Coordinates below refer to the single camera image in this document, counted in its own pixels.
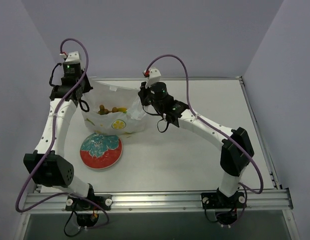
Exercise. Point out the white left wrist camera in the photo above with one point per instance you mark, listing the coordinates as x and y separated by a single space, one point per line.
72 57

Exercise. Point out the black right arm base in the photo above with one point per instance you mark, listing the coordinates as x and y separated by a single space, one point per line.
222 210

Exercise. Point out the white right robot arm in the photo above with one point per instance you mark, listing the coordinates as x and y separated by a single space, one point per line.
232 160

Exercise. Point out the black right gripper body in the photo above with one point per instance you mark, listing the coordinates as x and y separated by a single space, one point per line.
143 93

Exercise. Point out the yellow fake mango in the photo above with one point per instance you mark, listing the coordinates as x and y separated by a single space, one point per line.
122 109

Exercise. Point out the red and teal plate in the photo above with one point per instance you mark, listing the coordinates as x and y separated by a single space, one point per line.
100 151

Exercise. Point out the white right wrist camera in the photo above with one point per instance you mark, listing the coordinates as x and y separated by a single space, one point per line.
153 75

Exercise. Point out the fake longan bunch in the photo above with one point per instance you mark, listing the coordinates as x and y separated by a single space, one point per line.
105 111

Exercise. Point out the white plastic bag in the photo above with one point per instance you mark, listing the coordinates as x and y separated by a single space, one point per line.
118 123

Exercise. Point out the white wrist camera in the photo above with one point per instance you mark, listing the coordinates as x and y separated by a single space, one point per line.
153 75
72 57

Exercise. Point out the aluminium front rail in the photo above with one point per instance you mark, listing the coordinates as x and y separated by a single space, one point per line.
161 202

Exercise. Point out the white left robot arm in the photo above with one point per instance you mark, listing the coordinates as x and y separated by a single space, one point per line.
47 165

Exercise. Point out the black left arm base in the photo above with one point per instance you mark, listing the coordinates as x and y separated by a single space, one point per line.
90 212

